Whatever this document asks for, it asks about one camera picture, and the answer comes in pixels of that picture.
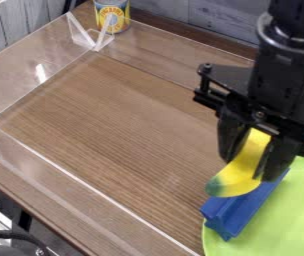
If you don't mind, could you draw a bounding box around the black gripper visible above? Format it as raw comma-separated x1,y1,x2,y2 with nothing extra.
193,47,304,182

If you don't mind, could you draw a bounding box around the yellow toy banana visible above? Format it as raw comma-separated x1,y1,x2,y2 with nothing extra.
205,129,271,198

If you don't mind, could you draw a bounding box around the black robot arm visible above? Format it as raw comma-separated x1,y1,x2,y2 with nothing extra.
193,0,304,181

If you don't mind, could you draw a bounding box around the green plate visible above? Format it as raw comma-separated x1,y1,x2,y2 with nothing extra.
201,157,304,256

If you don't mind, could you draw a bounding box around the blue plastic block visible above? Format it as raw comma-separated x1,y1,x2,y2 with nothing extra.
200,170,288,242

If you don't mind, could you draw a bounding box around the yellow labelled tin can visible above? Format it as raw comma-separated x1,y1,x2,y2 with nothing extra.
93,0,130,34

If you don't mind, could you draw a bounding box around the clear acrylic barrier wall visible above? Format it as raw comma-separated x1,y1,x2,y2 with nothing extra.
0,13,256,256

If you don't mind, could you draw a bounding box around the black cable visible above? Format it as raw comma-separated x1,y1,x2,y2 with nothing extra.
0,229,49,256

